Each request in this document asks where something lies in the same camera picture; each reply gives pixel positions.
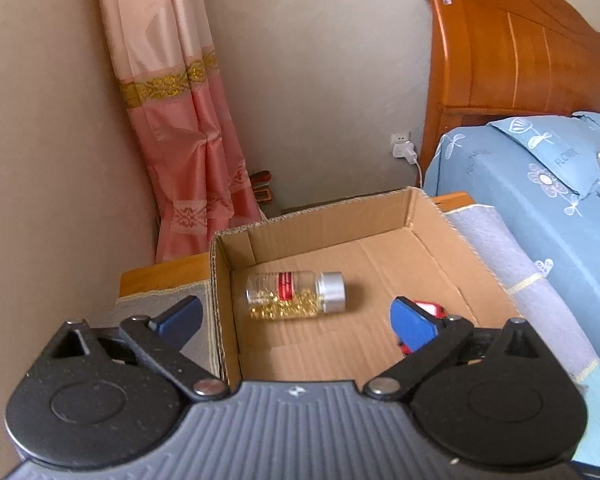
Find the white wall charger plug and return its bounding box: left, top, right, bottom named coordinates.
left=391, top=133, right=422, bottom=188

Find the pink patterned curtain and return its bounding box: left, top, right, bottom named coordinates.
left=99, top=0, right=261, bottom=262

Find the dark red object behind curtain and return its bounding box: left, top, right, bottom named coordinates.
left=249, top=170, right=273, bottom=204

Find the wooden bed headboard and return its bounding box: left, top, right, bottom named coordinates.
left=419, top=0, right=600, bottom=167

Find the blue floral pillow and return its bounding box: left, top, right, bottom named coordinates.
left=489, top=115, right=600, bottom=197

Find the open cardboard box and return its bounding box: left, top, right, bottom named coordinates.
left=210, top=188, right=518, bottom=387

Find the clear capsule bottle silver cap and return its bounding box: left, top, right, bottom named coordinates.
left=246, top=271, right=347, bottom=321

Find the red toy train car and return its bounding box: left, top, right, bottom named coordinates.
left=390, top=298, right=446, bottom=356

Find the blue floral bed sheet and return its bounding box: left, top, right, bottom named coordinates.
left=424, top=112, right=600, bottom=357

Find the grey checked table mat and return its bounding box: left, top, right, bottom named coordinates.
left=86, top=202, right=600, bottom=470

